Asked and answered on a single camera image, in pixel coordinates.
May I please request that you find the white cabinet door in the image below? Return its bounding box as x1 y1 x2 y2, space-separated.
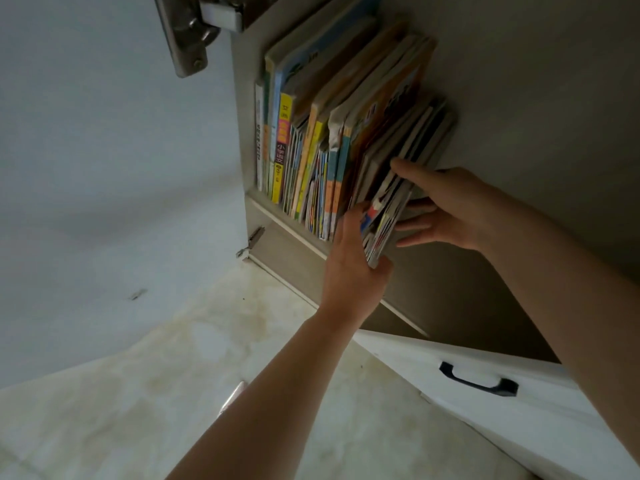
0 0 256 391
352 329 640 480

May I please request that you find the black door handle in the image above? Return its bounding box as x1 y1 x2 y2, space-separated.
439 361 519 397

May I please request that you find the purple cover book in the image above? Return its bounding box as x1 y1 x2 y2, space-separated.
357 102 441 255

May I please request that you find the white wooden cabinet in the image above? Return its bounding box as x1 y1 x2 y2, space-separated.
229 0 640 363

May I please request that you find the person's left forearm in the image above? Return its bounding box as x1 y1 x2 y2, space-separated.
167 307 361 480

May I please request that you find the person's right hand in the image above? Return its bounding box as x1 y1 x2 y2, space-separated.
389 157 496 253

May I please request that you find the row of colourful books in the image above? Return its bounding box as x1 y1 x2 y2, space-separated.
253 0 436 243

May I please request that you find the person's right forearm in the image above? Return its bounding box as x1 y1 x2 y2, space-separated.
479 194 640 465

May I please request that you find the grey cover book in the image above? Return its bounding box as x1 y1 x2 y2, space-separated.
349 97 431 231

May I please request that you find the small metal cabinet hinge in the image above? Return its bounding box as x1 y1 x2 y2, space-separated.
235 226 266 259

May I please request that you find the person's left hand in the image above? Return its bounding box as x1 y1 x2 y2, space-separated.
319 202 394 329

